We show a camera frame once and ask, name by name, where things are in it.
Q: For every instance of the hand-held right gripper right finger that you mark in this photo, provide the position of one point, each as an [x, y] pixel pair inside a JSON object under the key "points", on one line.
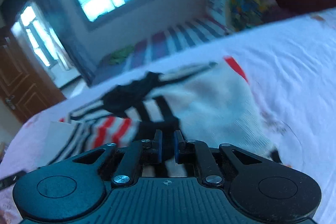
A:
{"points": [[178, 148]]}

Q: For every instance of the brown wooden door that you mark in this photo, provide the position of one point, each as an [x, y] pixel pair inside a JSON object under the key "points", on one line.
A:
{"points": [[18, 82]]}

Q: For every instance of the dark flat object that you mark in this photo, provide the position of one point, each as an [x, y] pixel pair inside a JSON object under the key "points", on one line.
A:
{"points": [[10, 180]]}

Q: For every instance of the red black white striped sweater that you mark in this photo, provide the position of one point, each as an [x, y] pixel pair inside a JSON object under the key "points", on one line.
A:
{"points": [[210, 108]]}

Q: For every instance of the green cloth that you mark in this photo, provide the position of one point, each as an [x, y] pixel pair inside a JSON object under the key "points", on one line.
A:
{"points": [[120, 54]]}

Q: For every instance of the striped pillow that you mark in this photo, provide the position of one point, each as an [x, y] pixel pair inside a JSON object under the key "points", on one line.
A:
{"points": [[216, 7]]}

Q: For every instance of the white floral bed sheet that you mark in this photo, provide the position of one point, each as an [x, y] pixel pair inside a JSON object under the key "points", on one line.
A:
{"points": [[288, 56]]}

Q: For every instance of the colourful printed pillow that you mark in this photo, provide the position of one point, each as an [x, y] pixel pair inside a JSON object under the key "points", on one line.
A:
{"points": [[245, 7]]}

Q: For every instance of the glass door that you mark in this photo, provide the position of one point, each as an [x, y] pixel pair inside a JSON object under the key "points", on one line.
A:
{"points": [[36, 35]]}

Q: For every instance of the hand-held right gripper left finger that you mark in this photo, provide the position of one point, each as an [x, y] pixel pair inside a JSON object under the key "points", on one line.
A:
{"points": [[158, 146]]}

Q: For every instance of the purple white striped bed sheet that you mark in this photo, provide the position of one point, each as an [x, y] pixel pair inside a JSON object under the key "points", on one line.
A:
{"points": [[170, 40]]}

